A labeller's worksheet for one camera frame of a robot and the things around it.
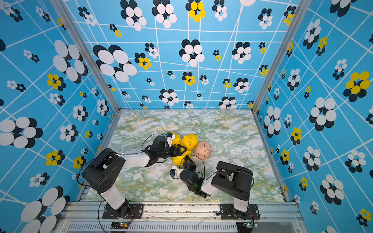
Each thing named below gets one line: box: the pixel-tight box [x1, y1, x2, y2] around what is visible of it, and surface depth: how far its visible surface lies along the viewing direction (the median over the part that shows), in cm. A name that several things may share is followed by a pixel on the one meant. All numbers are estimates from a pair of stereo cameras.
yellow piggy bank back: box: [180, 133, 199, 157], surface depth 93 cm
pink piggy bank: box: [195, 141, 212, 161], surface depth 88 cm
